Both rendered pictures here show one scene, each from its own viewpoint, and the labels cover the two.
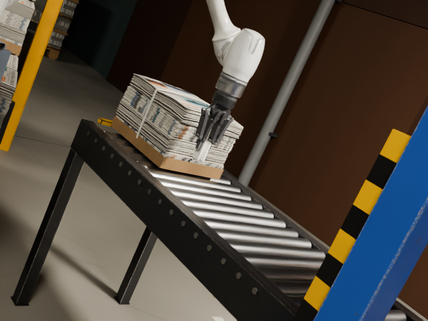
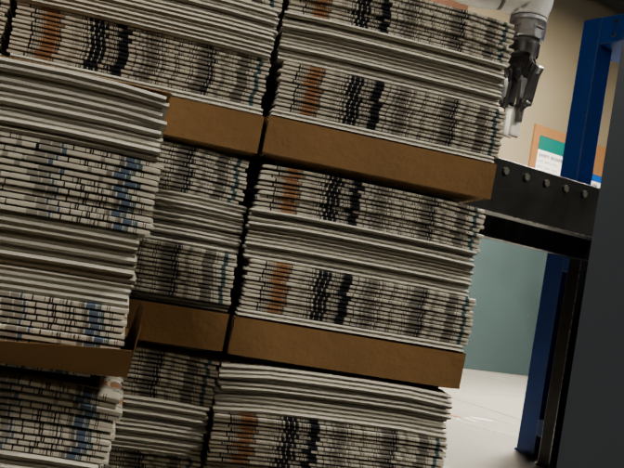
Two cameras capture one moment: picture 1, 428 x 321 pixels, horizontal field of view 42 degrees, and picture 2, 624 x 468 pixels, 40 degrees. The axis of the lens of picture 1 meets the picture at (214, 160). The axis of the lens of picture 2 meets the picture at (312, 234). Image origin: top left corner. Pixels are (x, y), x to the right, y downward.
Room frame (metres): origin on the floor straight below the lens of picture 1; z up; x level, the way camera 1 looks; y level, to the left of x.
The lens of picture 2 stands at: (1.81, 2.14, 0.48)
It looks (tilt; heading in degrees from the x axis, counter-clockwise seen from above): 3 degrees up; 282
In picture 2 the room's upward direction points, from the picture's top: 10 degrees clockwise
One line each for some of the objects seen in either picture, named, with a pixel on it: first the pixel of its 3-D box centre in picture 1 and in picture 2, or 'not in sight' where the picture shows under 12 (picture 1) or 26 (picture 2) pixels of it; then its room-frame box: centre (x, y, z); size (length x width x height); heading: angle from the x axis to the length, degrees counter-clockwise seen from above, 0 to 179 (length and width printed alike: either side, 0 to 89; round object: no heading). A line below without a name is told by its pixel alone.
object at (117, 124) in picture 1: (151, 135); not in sight; (2.15, 0.26, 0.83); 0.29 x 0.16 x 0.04; 134
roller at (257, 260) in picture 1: (290, 265); not in sight; (1.57, -0.33, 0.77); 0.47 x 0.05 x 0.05; 134
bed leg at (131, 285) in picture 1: (149, 237); not in sight; (2.40, 0.12, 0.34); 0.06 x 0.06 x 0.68; 44
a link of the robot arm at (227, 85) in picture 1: (230, 85); (526, 31); (1.80, 0.05, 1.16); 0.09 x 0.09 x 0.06
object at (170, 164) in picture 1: (181, 159); not in sight; (2.00, 0.11, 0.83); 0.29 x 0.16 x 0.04; 134
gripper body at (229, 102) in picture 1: (221, 106); (522, 59); (1.80, 0.05, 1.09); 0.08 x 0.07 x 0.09; 134
